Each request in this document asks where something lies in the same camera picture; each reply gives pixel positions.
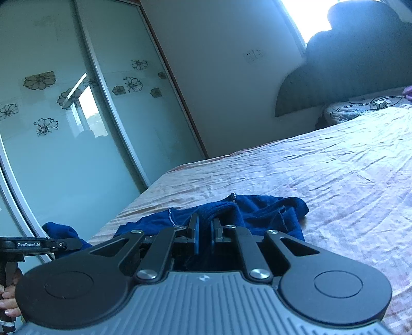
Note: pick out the purple cloth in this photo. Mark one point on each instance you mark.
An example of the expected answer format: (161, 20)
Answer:
(408, 92)

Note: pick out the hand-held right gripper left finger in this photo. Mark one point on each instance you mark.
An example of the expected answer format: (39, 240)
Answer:
(195, 236)

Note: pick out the bright window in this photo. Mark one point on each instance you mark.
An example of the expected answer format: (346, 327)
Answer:
(299, 16)

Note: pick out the blue beaded sweater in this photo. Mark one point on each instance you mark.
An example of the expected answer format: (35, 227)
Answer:
(264, 212)

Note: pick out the flower print wardrobe door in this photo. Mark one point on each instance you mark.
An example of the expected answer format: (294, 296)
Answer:
(48, 167)
(135, 112)

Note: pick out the person's left hand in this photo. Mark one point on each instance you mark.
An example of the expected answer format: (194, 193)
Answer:
(9, 302)

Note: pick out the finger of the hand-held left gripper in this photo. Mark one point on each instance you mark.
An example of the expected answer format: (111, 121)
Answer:
(64, 244)

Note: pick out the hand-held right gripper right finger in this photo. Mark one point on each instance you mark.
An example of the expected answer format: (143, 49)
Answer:
(213, 236)

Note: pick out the white wall socket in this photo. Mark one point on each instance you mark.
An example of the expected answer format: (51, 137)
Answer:
(253, 55)

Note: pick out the patterned pillow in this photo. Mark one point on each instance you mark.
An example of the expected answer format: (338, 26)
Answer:
(354, 109)

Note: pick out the bed with pink sheet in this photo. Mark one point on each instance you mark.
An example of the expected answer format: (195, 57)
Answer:
(322, 167)

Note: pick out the dark scalloped headboard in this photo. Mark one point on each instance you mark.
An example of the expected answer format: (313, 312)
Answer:
(347, 64)

